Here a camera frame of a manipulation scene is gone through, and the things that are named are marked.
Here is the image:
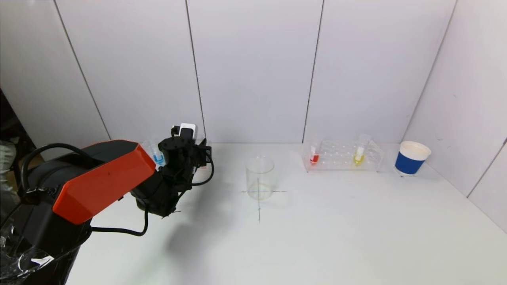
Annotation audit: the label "plastic wrapped black robot shoulder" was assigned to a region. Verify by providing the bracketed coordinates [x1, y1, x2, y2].
[0, 200, 93, 285]

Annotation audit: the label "clear glass beaker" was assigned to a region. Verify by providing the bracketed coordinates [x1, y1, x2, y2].
[245, 156, 275, 201]

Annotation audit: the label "red pigment test tube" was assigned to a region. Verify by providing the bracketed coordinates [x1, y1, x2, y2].
[309, 141, 322, 166]

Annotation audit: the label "clear acrylic test tube rack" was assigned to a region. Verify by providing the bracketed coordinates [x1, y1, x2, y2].
[302, 139, 385, 173]
[137, 139, 213, 171]

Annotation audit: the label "blue pigment test tube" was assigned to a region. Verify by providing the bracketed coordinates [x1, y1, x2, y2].
[149, 139, 166, 166]

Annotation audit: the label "yellow pigment test tube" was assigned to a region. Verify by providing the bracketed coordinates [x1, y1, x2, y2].
[353, 134, 372, 166]

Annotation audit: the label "white paper cup blue sleeve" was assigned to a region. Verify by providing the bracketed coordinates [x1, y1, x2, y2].
[395, 141, 431, 177]

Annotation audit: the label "person in grey clothes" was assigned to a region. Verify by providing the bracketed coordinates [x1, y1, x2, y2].
[0, 141, 20, 190]

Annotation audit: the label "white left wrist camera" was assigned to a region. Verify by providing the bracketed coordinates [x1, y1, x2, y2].
[171, 123, 197, 140]

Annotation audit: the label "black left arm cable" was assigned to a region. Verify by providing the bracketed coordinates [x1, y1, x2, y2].
[22, 143, 215, 237]

